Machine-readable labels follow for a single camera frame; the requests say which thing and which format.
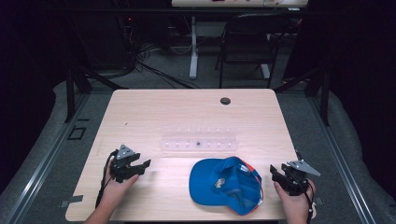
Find black metal stand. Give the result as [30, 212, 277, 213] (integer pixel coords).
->
[273, 66, 332, 127]
[64, 63, 129, 124]

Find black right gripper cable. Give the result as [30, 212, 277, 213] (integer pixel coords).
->
[294, 175, 316, 224]

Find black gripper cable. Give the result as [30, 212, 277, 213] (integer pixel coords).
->
[94, 149, 120, 209]
[294, 175, 316, 224]

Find aluminium floor rail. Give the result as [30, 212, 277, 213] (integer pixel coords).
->
[0, 92, 92, 224]
[306, 94, 379, 224]

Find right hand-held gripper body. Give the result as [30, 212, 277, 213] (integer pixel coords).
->
[280, 160, 322, 197]

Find white desk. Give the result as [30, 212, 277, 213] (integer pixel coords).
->
[171, 0, 309, 80]

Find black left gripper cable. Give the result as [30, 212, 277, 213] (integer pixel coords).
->
[94, 149, 120, 209]

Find black floor cables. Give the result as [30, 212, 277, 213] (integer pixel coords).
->
[116, 12, 200, 91]

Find blue baseball cap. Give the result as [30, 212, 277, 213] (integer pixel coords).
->
[188, 156, 264, 217]

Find black tape square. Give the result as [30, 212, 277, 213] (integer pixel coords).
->
[66, 125, 88, 142]

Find black folding chair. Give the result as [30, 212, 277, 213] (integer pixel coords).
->
[214, 13, 292, 90]

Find grey tape strip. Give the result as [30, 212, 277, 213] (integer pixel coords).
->
[58, 194, 85, 209]

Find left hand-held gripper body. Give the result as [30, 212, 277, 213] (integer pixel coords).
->
[108, 144, 141, 184]

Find dark curtain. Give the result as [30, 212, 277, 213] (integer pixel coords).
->
[0, 0, 74, 194]
[284, 0, 396, 200]

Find person's right hand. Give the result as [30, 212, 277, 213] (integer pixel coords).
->
[273, 179, 318, 218]

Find person's left hand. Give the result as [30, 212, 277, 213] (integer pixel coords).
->
[102, 161, 140, 203]

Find clear acrylic peg rack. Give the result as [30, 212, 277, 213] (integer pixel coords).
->
[160, 125, 240, 154]

